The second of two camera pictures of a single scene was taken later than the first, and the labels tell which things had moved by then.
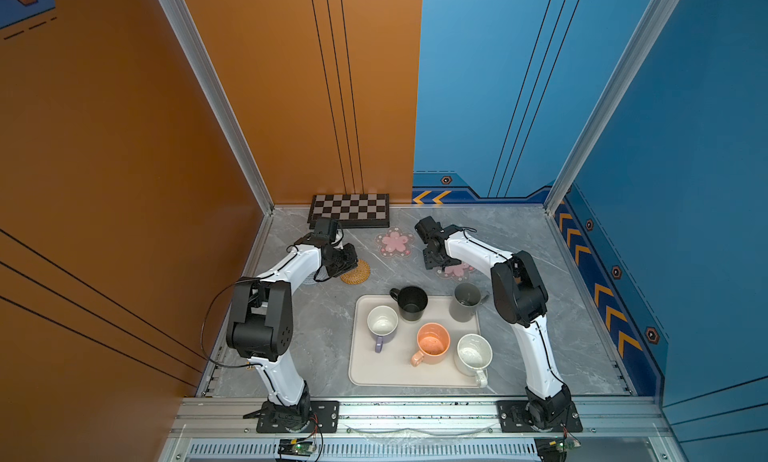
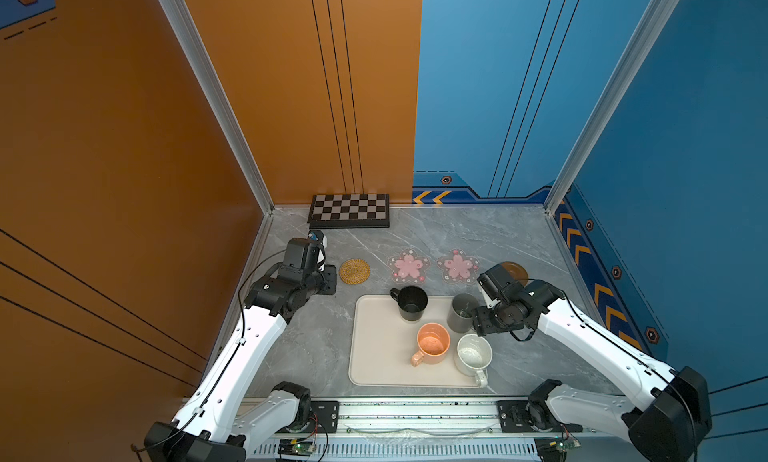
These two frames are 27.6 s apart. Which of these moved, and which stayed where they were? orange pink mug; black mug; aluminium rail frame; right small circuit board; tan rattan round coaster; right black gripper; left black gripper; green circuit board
Moved: right black gripper; left black gripper
Stayed: black mug; orange pink mug; right small circuit board; green circuit board; tan rattan round coaster; aluminium rail frame
